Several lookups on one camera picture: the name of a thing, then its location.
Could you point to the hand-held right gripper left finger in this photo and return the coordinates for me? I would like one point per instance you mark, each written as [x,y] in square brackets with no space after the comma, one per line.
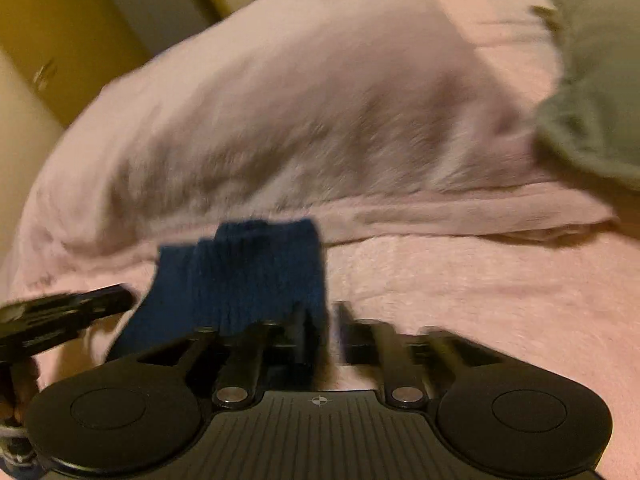
[290,345]

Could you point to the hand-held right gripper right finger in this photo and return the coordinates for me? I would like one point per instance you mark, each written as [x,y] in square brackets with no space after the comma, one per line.
[350,340]

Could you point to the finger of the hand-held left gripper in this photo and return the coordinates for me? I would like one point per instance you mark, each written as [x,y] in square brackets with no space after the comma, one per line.
[112,302]

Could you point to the dark blue knit sweater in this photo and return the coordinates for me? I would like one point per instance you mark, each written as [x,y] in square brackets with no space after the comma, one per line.
[240,280]

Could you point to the person's left hand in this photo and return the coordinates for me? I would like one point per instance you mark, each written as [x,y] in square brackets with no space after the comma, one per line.
[25,390]

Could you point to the pink and lavender bed blanket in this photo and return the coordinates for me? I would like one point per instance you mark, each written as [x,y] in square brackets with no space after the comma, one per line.
[475,300]

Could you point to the large pink pillow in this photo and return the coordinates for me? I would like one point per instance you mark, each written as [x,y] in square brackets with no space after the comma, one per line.
[300,110]

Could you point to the wooden door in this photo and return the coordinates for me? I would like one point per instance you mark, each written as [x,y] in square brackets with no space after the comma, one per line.
[65,25]

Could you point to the grey square pillow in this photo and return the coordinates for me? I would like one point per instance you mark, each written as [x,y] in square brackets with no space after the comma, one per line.
[595,85]

